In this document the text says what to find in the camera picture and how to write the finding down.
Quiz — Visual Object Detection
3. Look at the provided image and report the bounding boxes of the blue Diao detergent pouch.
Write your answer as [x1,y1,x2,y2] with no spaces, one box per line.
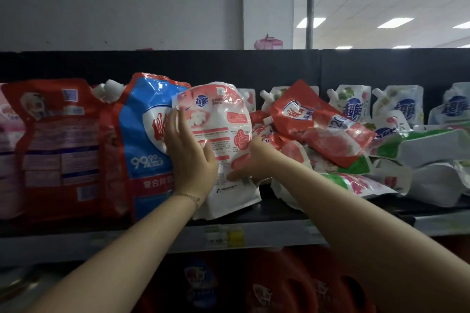
[117,72,191,223]

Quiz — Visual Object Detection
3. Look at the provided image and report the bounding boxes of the person's left forearm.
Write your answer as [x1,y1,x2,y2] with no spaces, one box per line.
[27,193,201,313]

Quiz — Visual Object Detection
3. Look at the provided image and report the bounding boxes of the white red Chaoneng pouch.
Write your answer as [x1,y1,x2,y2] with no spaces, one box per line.
[171,81,262,221]

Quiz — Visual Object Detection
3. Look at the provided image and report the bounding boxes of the person's right forearm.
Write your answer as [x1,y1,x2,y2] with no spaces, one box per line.
[270,158,470,313]

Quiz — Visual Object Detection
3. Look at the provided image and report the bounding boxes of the yellow price label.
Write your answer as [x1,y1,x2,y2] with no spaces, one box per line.
[205,224,245,249]

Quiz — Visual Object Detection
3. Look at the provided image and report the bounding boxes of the grey vertical pole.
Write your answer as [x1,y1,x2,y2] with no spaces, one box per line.
[305,0,317,50]

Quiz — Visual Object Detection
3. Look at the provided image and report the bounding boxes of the person's left hand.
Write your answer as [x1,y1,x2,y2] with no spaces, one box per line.
[163,109,219,208]

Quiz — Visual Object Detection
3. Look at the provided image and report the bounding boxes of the dark metal shelf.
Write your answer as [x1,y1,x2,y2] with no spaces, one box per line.
[0,48,470,313]

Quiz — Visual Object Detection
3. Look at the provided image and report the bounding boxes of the pink bagged item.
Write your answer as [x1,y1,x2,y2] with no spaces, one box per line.
[254,34,283,50]

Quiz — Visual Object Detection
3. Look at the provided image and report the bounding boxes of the thin chain bracelet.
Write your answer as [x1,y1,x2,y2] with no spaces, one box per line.
[172,191,202,211]

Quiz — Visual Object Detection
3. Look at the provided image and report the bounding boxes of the group of Chaoneng floral pouches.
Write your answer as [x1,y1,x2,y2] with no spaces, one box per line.
[236,81,470,211]

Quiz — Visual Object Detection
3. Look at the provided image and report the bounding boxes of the white detergent jug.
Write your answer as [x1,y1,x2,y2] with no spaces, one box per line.
[0,267,48,310]

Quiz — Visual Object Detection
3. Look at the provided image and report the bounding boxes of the person's right hand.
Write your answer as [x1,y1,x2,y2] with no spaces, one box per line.
[227,135,291,183]

